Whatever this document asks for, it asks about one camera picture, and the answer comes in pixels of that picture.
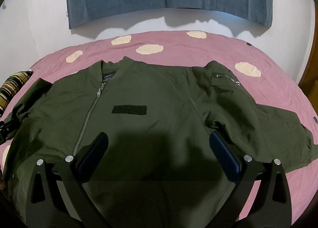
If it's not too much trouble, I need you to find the brown wooden door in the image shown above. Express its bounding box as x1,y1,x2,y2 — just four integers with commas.
297,1,318,109

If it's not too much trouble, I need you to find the olive green bomber jacket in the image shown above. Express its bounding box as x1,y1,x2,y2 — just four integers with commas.
4,57,317,227

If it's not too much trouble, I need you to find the plaid brown pillow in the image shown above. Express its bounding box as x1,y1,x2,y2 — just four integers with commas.
0,71,33,116

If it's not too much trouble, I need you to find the pink polka dot bedsheet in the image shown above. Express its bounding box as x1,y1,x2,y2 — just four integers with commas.
4,31,317,221

